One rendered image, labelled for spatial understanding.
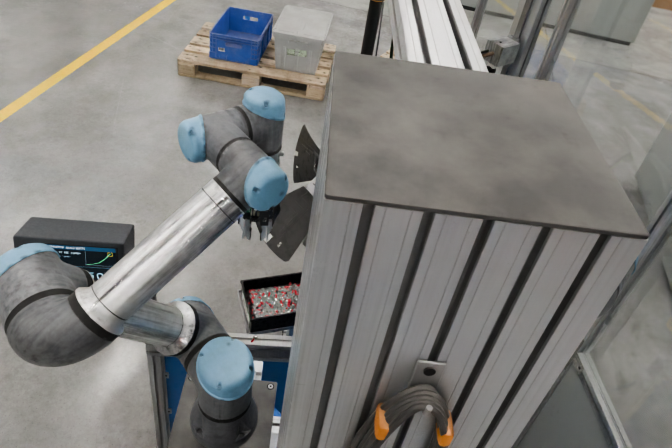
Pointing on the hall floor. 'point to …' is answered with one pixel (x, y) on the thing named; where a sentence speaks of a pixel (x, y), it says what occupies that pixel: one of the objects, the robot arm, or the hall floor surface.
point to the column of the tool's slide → (532, 19)
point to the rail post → (158, 400)
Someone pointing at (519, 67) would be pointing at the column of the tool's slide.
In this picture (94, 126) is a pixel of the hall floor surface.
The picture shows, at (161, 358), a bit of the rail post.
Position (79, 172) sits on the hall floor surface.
